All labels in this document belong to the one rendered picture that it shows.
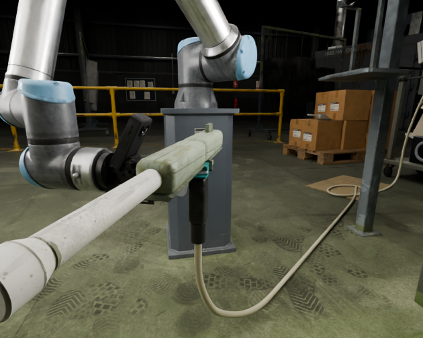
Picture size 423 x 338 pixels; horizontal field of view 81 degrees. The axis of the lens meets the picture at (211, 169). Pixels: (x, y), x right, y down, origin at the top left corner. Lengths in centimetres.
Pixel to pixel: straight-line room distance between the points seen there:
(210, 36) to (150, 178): 73
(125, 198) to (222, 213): 92
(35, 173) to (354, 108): 340
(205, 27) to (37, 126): 58
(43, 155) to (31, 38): 27
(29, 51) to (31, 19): 7
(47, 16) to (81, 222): 61
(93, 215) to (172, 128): 83
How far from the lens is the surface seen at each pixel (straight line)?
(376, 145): 145
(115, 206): 21
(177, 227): 111
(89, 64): 700
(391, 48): 146
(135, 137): 47
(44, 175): 58
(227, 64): 97
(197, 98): 106
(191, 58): 108
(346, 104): 352
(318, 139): 328
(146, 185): 25
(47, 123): 56
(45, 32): 73
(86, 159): 52
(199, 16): 90
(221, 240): 117
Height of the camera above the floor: 64
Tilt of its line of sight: 13 degrees down
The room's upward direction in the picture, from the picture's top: straight up
